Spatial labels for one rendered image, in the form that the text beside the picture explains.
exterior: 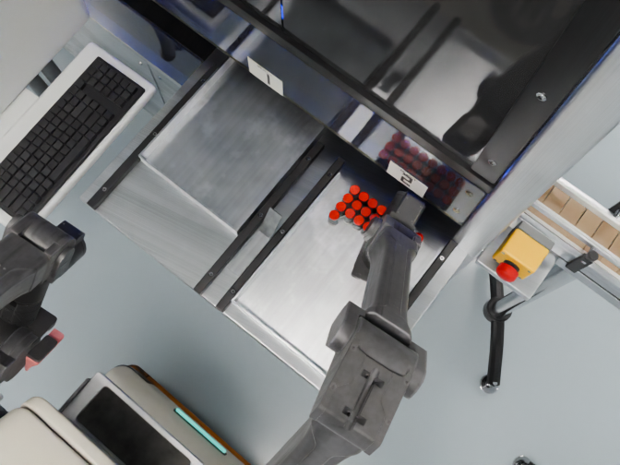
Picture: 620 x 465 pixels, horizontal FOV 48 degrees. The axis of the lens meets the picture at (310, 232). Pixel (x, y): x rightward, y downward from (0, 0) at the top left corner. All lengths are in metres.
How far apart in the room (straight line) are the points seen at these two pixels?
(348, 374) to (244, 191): 0.78
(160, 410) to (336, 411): 1.33
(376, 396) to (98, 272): 1.75
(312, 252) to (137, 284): 1.05
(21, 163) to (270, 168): 0.54
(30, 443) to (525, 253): 0.87
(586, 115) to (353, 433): 0.44
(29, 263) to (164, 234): 0.56
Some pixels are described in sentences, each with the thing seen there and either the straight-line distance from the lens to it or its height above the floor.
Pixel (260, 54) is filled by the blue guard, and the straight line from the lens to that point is 1.34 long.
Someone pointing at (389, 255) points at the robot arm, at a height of 1.30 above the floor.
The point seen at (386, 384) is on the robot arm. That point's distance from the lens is 0.75.
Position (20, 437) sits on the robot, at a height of 1.35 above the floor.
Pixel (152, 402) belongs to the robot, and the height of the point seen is 0.27.
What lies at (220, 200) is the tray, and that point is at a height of 0.88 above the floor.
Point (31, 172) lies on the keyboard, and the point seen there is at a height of 0.83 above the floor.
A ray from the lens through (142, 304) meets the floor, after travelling 2.34.
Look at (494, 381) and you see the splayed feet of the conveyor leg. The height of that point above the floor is 0.08.
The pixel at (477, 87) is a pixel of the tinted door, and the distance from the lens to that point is 0.97.
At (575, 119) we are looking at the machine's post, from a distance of 0.89.
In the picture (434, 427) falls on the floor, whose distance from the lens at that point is 2.30.
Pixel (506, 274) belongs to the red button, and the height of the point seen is 1.01.
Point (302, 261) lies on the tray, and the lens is 1.41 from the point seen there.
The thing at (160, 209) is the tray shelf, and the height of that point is 0.88.
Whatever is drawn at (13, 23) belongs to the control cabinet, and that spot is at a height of 0.99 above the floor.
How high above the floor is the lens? 2.26
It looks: 75 degrees down
